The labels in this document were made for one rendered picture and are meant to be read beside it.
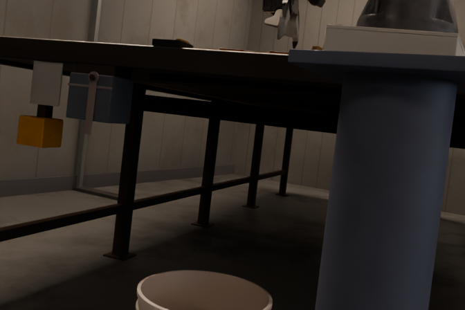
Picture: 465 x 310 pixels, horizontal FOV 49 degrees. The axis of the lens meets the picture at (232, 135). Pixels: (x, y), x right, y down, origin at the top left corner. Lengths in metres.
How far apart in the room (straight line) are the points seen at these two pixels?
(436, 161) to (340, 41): 0.22
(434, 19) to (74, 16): 3.77
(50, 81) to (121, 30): 3.32
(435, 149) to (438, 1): 0.22
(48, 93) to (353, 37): 0.94
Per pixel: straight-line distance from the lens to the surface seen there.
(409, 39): 0.75
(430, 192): 0.78
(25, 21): 4.05
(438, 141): 0.78
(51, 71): 1.48
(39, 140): 1.46
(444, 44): 0.75
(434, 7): 0.80
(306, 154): 6.44
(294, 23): 1.44
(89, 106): 1.35
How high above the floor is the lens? 0.76
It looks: 2 degrees down
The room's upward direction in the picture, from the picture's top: 7 degrees clockwise
